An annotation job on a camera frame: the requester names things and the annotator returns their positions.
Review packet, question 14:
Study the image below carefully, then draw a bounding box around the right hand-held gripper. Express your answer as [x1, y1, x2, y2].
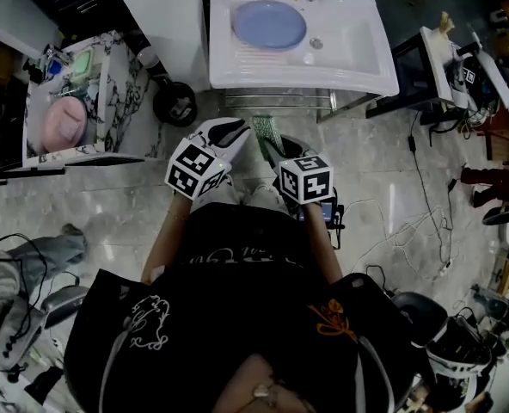
[260, 133, 338, 215]

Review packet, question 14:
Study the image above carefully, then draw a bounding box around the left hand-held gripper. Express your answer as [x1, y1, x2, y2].
[163, 116, 253, 202]

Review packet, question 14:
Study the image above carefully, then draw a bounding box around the green scrubbing sponge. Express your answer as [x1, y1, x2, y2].
[252, 115, 286, 162]

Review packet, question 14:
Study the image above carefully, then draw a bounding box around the large blue plate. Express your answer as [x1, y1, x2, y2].
[231, 0, 308, 51]

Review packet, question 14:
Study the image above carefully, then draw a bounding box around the person's right forearm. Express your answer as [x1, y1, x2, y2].
[299, 202, 344, 286]

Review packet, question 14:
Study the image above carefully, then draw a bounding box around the person's left forearm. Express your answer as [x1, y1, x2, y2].
[140, 191, 195, 286]

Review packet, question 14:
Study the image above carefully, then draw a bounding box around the black round trash bin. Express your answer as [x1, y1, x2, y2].
[152, 81, 198, 128]

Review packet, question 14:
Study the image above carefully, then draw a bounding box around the small screen device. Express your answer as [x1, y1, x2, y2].
[297, 200, 346, 249]

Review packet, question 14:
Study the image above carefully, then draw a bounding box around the marble pattern sink cabinet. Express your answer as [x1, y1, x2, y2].
[21, 30, 152, 171]

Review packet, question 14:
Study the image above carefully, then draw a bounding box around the white ceramic sink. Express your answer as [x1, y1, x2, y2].
[208, 0, 401, 97]

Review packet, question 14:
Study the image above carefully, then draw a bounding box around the white cabinet panel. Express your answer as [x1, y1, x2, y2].
[106, 0, 212, 94]

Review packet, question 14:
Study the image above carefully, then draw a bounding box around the black metal side table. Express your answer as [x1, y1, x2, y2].
[365, 32, 449, 122]

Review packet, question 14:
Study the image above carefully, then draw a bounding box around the person's black printed shirt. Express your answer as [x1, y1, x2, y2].
[63, 202, 436, 413]

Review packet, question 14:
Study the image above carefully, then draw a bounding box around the pink basin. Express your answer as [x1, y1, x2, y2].
[43, 98, 88, 154]

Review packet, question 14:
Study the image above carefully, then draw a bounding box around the green soap dish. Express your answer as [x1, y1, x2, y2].
[71, 49, 95, 79]

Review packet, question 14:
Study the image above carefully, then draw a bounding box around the white tray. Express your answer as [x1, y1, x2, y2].
[420, 26, 470, 109]

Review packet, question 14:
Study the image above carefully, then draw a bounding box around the chrome tap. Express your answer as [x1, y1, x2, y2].
[43, 44, 73, 66]

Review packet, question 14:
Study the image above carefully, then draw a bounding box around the black cabinet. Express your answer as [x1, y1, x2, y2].
[4, 0, 139, 46]

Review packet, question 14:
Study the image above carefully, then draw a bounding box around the white and black helmet device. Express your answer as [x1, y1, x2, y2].
[391, 290, 505, 413]

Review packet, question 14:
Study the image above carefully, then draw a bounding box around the white counter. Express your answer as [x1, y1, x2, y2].
[0, 0, 62, 59]

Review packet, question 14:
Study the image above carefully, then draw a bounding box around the metal sink stand rail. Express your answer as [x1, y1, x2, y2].
[219, 88, 340, 122]

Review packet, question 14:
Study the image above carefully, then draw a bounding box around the black cable with adapter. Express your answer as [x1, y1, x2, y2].
[408, 109, 457, 270]

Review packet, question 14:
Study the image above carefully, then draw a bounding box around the white cable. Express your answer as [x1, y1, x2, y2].
[344, 198, 453, 283]

